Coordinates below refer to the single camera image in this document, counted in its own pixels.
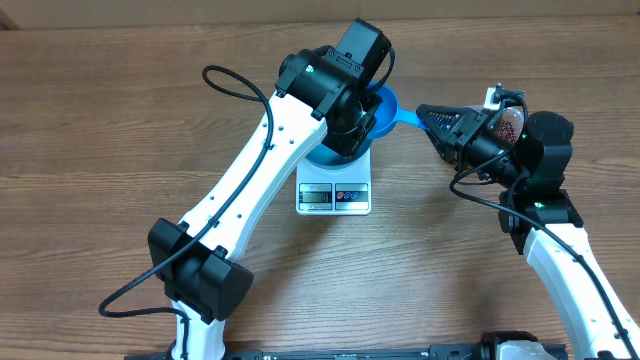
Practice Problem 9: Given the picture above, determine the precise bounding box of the white digital kitchen scale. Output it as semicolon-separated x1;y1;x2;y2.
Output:
295;150;372;216

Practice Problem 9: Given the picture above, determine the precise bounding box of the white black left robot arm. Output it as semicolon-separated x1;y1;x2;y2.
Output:
147;18;395;359

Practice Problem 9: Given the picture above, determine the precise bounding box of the clear container of red beans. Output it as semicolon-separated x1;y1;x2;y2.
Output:
468;105;524;148

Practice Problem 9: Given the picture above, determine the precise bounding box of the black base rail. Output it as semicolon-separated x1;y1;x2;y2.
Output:
123;330;569;360

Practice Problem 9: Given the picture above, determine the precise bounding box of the teal metal bowl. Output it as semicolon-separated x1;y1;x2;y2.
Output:
305;139;373;169

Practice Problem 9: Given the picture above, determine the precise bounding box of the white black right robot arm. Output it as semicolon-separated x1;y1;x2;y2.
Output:
416;100;639;359

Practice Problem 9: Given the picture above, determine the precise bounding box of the blue plastic measuring scoop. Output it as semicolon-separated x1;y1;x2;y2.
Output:
367;85;427;140

